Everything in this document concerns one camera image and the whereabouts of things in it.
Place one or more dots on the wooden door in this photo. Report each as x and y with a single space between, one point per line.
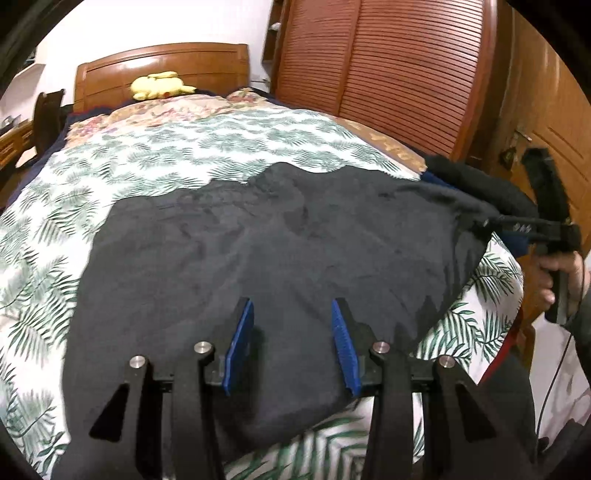
554 115

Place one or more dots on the black garment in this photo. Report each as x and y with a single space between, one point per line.
475 184

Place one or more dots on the yellow plush toy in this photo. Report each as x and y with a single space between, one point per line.
157 85

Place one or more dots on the person's dark clothing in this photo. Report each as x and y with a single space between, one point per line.
508 397

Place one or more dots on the blue garment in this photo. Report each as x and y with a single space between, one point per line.
515 244

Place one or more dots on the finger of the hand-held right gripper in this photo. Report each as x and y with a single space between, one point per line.
521 229

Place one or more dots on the dark wooden chair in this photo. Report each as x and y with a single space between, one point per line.
48 120

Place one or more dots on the navy bed sheet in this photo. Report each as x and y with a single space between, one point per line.
76 122

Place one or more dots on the floral pillow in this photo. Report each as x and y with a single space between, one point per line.
175 108

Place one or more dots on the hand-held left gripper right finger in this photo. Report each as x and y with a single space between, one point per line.
344 346

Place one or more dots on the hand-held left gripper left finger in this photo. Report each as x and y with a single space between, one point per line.
240 341

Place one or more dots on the wooden bed headboard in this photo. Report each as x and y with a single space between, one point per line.
184 64

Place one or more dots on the wooden corner shelf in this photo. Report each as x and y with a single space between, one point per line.
272 50

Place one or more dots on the dark jacket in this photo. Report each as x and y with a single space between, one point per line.
231 258

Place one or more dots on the leaf-print bed sheet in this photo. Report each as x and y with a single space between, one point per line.
138 152

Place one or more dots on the tan patterned bed mat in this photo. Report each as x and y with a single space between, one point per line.
388 143

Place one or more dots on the wooden desk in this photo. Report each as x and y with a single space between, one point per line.
14 143

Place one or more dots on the person's right hand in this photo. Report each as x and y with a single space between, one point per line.
579 277

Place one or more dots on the wooden louvered wardrobe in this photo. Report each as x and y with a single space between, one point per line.
392 69

